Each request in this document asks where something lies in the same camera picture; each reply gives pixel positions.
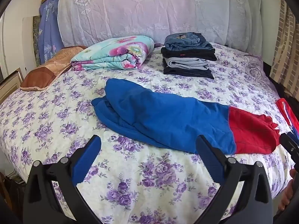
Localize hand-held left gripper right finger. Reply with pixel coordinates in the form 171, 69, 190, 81
196, 135, 274, 224

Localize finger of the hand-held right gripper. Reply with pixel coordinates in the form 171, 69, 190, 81
280, 133, 299, 164

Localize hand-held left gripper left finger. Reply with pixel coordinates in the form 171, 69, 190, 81
23, 135, 102, 224

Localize blue and red pants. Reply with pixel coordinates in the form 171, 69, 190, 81
91, 78, 281, 155

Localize folded grey pants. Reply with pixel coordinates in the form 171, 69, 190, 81
163, 57, 212, 70

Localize folded black pants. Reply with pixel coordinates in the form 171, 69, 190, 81
161, 47, 217, 61

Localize person's right hand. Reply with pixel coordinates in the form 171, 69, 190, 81
278, 169, 297, 212

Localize red and blue garment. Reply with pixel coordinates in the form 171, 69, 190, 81
276, 98, 299, 141

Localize purple floral bed cover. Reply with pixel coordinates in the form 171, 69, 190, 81
0, 41, 295, 224

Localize brick pattern curtain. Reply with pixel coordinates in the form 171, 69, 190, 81
269, 0, 299, 98

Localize brown pillow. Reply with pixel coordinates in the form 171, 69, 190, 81
20, 46, 88, 91

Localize folded floral quilt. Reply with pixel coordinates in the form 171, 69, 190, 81
70, 35, 155, 71

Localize folded blue jeans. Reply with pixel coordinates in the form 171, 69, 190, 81
164, 32, 213, 50

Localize blue printed cloth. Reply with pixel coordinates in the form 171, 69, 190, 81
38, 0, 64, 65

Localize white lace headboard cover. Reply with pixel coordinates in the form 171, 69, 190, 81
57, 0, 261, 52

